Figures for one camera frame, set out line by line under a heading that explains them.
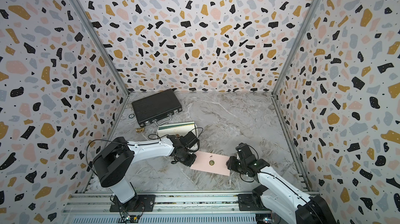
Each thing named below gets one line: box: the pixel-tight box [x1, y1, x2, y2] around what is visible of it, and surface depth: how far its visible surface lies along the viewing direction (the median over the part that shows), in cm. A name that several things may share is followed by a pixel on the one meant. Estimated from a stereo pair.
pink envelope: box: [190, 150, 231, 177], surface depth 87 cm
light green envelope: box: [158, 121, 195, 130], surface depth 97 cm
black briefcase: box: [131, 88, 183, 128], surface depth 108 cm
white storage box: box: [156, 121, 199, 139], surface depth 96 cm
